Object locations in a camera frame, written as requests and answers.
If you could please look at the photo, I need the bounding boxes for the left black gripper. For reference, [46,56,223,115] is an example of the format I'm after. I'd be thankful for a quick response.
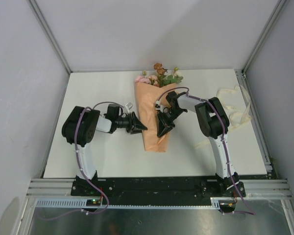
[115,112,147,135]

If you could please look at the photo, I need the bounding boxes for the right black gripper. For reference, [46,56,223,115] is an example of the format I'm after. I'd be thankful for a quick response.
[158,109,186,138]

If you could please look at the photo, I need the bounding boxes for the orange beige wrapping paper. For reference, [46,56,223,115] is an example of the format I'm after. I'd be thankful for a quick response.
[135,82,176,153]

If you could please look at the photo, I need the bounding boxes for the pink fake flower stem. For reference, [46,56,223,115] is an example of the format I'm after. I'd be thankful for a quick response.
[134,70,160,87]

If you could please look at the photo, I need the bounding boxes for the white fake flower stem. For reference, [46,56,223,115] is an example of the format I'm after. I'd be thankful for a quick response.
[162,67,184,86]

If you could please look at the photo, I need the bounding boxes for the brown orange fake flower stem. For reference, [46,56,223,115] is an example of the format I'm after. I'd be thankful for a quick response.
[153,63,168,87]

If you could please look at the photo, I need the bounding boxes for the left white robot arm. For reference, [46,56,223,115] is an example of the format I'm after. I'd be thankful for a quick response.
[61,102,147,196]

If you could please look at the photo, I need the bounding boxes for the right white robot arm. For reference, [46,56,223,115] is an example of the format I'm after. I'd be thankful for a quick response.
[155,89,240,196]

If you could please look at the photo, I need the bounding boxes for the cream ribbon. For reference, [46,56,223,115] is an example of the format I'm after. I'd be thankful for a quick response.
[208,85,254,146]

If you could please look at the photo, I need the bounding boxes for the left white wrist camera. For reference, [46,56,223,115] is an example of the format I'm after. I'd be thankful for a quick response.
[124,102,133,114]

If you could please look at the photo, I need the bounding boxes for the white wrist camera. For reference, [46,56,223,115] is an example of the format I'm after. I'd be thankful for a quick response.
[155,100,166,112]
[124,102,133,114]

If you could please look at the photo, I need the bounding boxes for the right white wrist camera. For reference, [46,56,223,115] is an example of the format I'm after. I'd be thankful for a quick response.
[155,100,166,112]

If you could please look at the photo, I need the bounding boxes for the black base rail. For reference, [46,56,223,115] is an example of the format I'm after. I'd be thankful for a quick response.
[71,176,246,207]

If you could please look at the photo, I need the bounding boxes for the grey cable duct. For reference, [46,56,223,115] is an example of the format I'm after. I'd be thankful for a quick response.
[35,197,222,211]

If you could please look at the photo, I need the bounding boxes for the aluminium frame profile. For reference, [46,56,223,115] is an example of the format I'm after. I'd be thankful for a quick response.
[26,179,74,198]

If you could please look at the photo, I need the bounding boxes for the left aluminium corner post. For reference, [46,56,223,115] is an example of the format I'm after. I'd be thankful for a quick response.
[27,0,72,74]

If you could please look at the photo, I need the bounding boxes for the aluminium corner post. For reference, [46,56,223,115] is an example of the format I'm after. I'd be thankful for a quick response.
[27,0,72,74]
[241,0,289,74]

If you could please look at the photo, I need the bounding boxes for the right aluminium corner post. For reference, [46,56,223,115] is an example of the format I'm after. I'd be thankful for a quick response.
[241,0,289,74]

